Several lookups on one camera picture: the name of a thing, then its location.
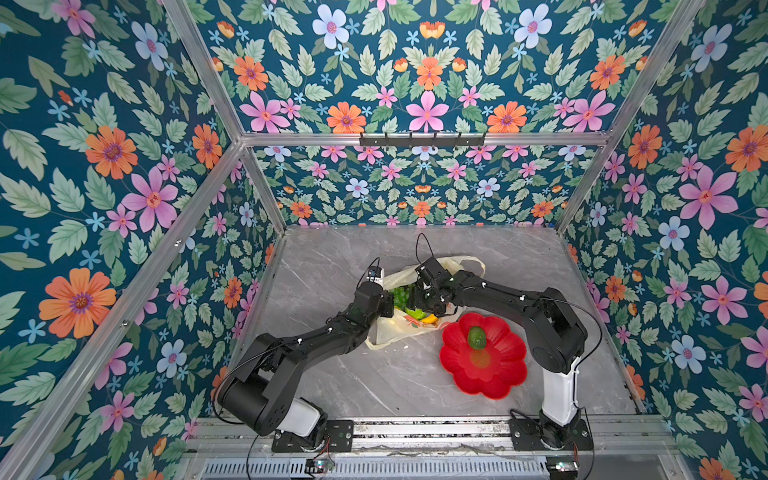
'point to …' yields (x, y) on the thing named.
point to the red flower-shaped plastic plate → (490, 371)
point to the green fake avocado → (477, 337)
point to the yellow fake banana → (432, 319)
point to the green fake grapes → (401, 296)
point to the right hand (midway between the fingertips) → (413, 303)
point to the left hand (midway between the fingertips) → (392, 285)
